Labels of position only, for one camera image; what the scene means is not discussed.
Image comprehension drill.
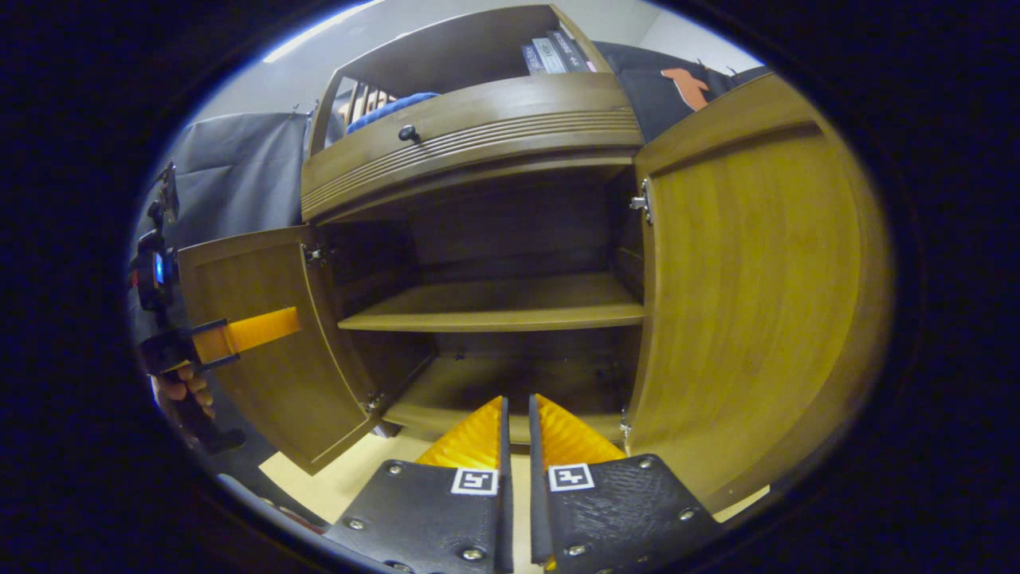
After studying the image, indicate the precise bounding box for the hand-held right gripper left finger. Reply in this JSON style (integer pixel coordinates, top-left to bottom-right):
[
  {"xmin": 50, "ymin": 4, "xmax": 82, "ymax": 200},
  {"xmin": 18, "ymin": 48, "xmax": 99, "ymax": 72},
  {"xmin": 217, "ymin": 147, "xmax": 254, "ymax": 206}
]
[{"xmin": 323, "ymin": 396, "xmax": 513, "ymax": 574}]

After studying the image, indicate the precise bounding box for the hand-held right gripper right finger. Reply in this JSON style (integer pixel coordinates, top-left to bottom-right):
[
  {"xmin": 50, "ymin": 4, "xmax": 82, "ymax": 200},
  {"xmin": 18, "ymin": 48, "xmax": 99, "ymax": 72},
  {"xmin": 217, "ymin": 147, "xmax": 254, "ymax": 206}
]
[{"xmin": 528, "ymin": 394, "xmax": 726, "ymax": 574}]

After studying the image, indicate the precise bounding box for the wooden shoe cabinet door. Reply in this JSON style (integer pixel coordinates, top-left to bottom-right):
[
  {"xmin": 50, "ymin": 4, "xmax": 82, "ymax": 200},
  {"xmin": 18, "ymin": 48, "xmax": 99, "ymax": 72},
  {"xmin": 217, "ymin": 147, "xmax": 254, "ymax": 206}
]
[
  {"xmin": 177, "ymin": 226, "xmax": 383, "ymax": 477},
  {"xmin": 622, "ymin": 72, "xmax": 893, "ymax": 515}
]

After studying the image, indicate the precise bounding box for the wooden double-door shoe cabinet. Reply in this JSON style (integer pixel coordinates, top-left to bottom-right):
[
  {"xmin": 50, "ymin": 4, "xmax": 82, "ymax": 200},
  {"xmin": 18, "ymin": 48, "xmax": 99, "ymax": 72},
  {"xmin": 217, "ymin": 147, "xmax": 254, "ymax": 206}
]
[{"xmin": 177, "ymin": 4, "xmax": 893, "ymax": 515}]

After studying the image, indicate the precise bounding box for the wooden inner shelf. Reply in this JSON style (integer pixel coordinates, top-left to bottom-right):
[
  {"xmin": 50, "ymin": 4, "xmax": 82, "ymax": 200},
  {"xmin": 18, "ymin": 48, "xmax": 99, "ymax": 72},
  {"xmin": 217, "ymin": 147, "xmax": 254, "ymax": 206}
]
[{"xmin": 337, "ymin": 273, "xmax": 646, "ymax": 333}]

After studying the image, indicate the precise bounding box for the folded blue towel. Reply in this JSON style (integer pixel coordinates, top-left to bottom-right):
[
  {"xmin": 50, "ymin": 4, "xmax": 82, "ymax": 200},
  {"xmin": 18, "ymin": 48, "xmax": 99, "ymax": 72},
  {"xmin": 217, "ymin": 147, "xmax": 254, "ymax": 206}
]
[{"xmin": 345, "ymin": 92, "xmax": 441, "ymax": 135}]

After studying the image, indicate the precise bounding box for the wooden drawer front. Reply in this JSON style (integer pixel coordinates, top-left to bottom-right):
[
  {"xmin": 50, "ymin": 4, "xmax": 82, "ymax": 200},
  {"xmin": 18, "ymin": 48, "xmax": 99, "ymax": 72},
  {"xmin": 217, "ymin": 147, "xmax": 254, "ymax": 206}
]
[{"xmin": 300, "ymin": 72, "xmax": 645, "ymax": 224}]

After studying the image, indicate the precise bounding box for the grey white book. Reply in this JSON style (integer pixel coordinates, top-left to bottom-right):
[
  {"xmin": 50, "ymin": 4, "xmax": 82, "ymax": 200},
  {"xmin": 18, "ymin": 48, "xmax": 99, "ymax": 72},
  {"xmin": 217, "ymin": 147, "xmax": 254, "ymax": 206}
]
[{"xmin": 532, "ymin": 37, "xmax": 568, "ymax": 75}]

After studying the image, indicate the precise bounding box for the black book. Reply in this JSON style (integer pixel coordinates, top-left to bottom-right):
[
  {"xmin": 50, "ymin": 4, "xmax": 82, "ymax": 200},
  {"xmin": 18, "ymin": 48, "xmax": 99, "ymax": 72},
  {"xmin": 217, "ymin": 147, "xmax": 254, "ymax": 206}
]
[{"xmin": 548, "ymin": 30, "xmax": 592, "ymax": 74}]

